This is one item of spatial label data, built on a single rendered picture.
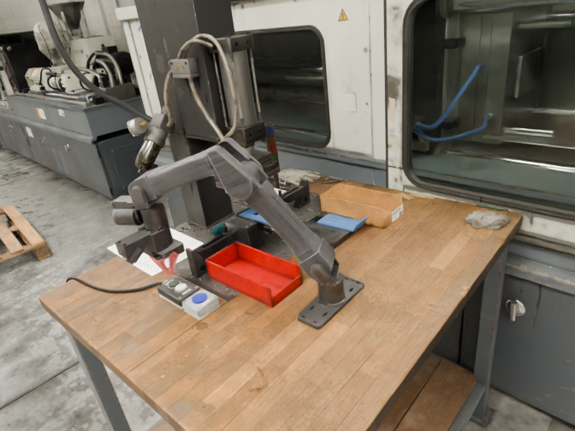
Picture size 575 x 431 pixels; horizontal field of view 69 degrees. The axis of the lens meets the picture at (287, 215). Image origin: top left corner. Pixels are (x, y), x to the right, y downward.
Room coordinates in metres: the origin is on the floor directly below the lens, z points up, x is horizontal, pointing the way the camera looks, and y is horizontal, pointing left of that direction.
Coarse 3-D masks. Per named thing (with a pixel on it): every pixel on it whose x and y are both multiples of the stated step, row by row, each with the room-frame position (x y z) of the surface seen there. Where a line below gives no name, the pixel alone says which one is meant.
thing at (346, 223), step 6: (324, 216) 1.26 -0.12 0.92; (330, 216) 1.25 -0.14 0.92; (336, 216) 1.24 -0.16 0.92; (342, 216) 1.24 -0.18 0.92; (366, 216) 1.17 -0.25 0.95; (318, 222) 1.22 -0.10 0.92; (324, 222) 1.21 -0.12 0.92; (330, 222) 1.21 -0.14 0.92; (336, 222) 1.20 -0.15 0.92; (342, 222) 1.20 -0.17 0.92; (348, 222) 1.19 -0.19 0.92; (354, 222) 1.19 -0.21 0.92; (360, 222) 1.14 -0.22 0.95; (342, 228) 1.16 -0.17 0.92; (348, 228) 1.15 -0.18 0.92; (354, 228) 1.13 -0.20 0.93
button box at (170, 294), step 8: (80, 280) 1.07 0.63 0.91; (168, 280) 0.98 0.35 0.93; (184, 280) 0.97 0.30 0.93; (96, 288) 1.02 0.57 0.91; (136, 288) 0.99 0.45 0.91; (144, 288) 0.99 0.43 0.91; (160, 288) 0.95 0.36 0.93; (168, 288) 0.94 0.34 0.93; (192, 288) 0.93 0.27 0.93; (160, 296) 0.95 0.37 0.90; (168, 296) 0.92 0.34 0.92; (176, 296) 0.90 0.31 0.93; (184, 296) 0.90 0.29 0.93; (176, 304) 0.90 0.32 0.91
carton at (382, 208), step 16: (336, 192) 1.40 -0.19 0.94; (352, 192) 1.38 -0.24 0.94; (368, 192) 1.33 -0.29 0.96; (384, 192) 1.29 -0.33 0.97; (336, 208) 1.29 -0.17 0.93; (352, 208) 1.24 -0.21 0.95; (368, 208) 1.20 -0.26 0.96; (384, 208) 1.29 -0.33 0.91; (400, 208) 1.24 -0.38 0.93; (368, 224) 1.20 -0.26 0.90; (384, 224) 1.17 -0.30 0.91
